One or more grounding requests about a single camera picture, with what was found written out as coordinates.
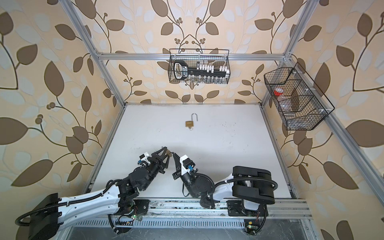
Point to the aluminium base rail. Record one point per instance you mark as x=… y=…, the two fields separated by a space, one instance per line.
x=187 y=209

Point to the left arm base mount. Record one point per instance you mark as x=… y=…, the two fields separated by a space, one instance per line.
x=134 y=207

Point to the back wire basket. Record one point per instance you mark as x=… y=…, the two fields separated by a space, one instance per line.
x=217 y=57

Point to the right wire basket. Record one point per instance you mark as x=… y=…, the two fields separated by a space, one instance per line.
x=304 y=105

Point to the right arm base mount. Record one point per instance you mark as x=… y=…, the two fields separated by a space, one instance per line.
x=237 y=209

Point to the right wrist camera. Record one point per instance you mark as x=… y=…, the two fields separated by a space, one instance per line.
x=187 y=165

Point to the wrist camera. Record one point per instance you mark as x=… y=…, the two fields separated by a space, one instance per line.
x=187 y=165
x=144 y=160

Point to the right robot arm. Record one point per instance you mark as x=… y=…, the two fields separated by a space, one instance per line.
x=247 y=184

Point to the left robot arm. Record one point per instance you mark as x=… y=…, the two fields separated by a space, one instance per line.
x=54 y=214

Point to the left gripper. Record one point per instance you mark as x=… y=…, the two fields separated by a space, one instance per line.
x=156 y=161

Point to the large brass padlock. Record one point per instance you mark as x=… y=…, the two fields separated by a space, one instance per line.
x=191 y=122

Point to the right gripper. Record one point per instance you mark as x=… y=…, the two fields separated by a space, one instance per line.
x=178 y=175

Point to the wire basket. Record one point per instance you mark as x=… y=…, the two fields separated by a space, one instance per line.
x=217 y=57
x=304 y=105

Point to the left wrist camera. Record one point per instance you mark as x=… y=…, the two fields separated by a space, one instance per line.
x=144 y=160

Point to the black socket set holder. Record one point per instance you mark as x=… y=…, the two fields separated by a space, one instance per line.
x=197 y=70

